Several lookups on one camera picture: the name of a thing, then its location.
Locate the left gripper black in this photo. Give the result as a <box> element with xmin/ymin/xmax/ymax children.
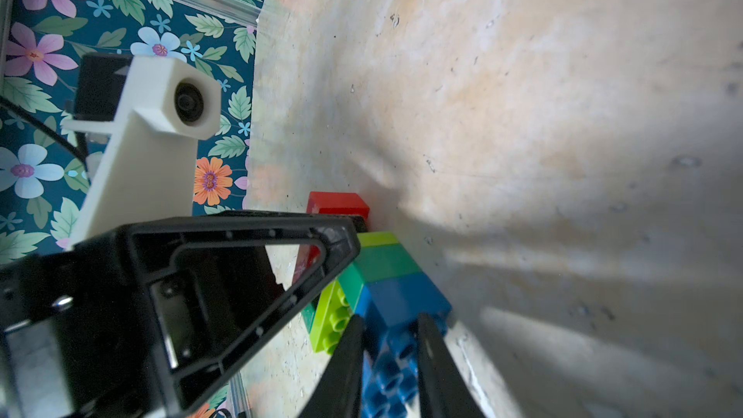
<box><xmin>1</xmin><ymin>247</ymin><xmax>172</xmax><ymax>417</ymax></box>

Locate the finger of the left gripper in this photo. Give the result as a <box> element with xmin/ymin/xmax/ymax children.
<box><xmin>75</xmin><ymin>211</ymin><xmax>360</xmax><ymax>417</ymax></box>

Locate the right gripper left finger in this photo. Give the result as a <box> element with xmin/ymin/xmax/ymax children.
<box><xmin>299</xmin><ymin>315</ymin><xmax>365</xmax><ymax>418</ymax></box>

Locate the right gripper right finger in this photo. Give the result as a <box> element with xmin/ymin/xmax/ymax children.
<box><xmin>417</xmin><ymin>313</ymin><xmax>485</xmax><ymax>418</ymax></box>

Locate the lime green lego brick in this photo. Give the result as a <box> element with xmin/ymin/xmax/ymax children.
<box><xmin>308</xmin><ymin>230</ymin><xmax>402</xmax><ymax>355</ymax></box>

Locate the blue lego brick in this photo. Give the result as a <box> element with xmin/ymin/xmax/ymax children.
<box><xmin>355</xmin><ymin>272</ymin><xmax>452</xmax><ymax>417</ymax></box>

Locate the small green lego brick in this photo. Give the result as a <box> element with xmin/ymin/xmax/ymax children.
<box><xmin>301</xmin><ymin>302</ymin><xmax>317</xmax><ymax>333</ymax></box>
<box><xmin>338</xmin><ymin>244</ymin><xmax>422</xmax><ymax>312</ymax></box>

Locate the red lego brick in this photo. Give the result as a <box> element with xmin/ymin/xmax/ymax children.
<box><xmin>292</xmin><ymin>192</ymin><xmax>370</xmax><ymax>283</ymax></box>

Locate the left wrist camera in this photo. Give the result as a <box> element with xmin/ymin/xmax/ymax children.
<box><xmin>63</xmin><ymin>53</ymin><xmax>222</xmax><ymax>248</ymax></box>

